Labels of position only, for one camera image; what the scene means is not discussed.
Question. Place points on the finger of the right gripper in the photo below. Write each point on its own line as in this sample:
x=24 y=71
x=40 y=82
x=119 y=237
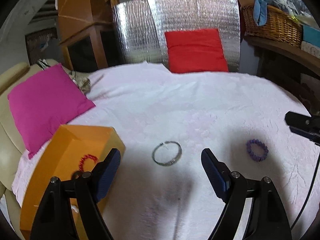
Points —
x=313 y=137
x=307 y=124

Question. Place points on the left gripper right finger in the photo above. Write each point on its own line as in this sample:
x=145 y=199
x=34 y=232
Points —
x=217 y=173

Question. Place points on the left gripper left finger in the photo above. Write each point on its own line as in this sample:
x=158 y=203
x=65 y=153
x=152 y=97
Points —
x=105 y=173

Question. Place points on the orange jewelry box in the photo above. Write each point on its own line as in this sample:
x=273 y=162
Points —
x=72 y=148

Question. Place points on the silver metal bangle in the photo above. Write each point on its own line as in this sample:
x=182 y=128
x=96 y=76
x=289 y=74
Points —
x=167 y=153

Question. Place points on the wooden side shelf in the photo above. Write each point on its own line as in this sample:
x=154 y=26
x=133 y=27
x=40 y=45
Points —
x=300 y=56

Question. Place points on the white patterned box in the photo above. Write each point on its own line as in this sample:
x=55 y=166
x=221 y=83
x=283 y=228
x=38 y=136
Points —
x=311 y=49

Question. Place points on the blue cardboard box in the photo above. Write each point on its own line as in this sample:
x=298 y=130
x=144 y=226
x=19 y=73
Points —
x=311 y=35

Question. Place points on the wicker basket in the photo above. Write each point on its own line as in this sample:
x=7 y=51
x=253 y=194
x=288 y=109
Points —
x=279 y=26

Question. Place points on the pink cushion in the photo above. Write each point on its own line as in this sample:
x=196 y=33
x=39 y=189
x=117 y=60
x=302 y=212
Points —
x=43 y=102

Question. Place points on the patterned fabric bundle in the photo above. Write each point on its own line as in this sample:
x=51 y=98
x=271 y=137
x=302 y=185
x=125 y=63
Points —
x=83 y=81

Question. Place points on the red cushion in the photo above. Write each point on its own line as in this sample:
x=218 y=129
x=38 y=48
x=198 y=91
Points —
x=191 y=51

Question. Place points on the blue cloth in basket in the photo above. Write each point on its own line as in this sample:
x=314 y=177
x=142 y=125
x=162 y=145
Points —
x=260 y=12

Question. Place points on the silver foil insulation sheet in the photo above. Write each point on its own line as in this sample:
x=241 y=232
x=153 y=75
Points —
x=141 y=25

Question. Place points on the brown wooden cabinet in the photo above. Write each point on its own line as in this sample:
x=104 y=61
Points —
x=81 y=24

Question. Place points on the dark red ring bangle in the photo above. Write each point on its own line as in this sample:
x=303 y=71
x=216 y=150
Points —
x=76 y=175

